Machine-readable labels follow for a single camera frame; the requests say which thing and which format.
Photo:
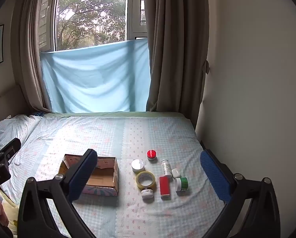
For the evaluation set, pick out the window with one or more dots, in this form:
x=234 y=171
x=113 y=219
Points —
x=88 y=12

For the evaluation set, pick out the clear yellowish tape roll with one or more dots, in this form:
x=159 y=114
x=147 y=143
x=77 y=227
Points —
x=139 y=178

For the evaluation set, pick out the small white earbud case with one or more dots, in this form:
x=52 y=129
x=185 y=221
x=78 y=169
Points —
x=176 y=172

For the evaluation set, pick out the small dark blue object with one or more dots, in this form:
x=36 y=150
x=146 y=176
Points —
x=38 y=114

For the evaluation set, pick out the green under sheet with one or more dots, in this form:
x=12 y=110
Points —
x=113 y=114

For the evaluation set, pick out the beige padded headboard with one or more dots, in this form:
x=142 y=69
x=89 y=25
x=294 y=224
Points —
x=11 y=104

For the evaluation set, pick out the white round jar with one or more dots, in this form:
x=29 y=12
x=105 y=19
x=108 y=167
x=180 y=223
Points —
x=138 y=165

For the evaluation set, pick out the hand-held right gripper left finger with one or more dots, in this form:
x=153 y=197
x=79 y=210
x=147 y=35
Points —
x=81 y=177

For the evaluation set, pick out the green and white jar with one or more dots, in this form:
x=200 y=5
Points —
x=182 y=184

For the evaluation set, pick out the light blue hanging cloth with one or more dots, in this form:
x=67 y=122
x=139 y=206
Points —
x=96 y=79

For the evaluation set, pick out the white floral pillow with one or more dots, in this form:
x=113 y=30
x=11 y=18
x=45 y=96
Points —
x=14 y=126

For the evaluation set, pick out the brown curtain tieback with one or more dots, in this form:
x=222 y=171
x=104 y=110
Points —
x=207 y=67

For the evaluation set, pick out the pale yellow printed cloth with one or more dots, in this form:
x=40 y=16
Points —
x=8 y=209

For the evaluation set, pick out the brown curtain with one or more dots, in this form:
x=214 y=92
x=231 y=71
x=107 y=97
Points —
x=175 y=54
x=31 y=54

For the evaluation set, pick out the red rectangular box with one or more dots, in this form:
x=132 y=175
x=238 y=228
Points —
x=164 y=187

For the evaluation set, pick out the red-lidded silver jar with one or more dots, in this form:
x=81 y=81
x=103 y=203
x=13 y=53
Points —
x=151 y=154

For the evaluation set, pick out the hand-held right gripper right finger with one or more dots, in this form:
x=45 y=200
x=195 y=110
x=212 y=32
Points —
x=214 y=176

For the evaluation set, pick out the small white dark-lidded jar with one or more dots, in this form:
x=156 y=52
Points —
x=147 y=193

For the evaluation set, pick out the white pill bottle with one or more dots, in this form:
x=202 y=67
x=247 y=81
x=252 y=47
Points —
x=166 y=168

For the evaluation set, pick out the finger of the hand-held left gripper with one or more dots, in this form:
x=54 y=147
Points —
x=8 y=151

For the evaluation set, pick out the cardboard box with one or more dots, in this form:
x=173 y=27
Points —
x=106 y=169

